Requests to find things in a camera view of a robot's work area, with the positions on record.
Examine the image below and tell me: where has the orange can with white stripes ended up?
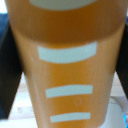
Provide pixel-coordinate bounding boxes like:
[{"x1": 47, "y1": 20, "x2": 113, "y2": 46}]
[{"x1": 4, "y1": 0, "x2": 128, "y2": 128}]

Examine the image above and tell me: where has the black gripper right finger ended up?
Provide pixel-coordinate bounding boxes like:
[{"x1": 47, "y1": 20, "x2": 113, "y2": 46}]
[{"x1": 115, "y1": 19, "x2": 128, "y2": 100}]

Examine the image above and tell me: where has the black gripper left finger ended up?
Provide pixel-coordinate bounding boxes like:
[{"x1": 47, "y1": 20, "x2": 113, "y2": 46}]
[{"x1": 0, "y1": 18, "x2": 23, "y2": 120}]

